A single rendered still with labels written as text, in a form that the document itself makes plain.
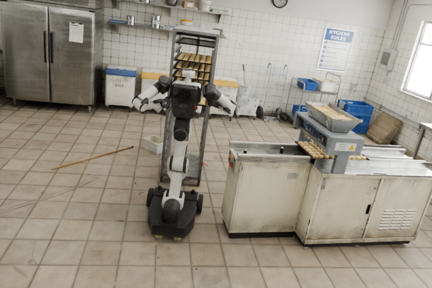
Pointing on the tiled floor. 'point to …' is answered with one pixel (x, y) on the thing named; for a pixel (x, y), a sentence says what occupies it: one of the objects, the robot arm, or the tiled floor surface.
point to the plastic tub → (153, 144)
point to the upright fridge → (51, 43)
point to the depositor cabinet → (363, 206)
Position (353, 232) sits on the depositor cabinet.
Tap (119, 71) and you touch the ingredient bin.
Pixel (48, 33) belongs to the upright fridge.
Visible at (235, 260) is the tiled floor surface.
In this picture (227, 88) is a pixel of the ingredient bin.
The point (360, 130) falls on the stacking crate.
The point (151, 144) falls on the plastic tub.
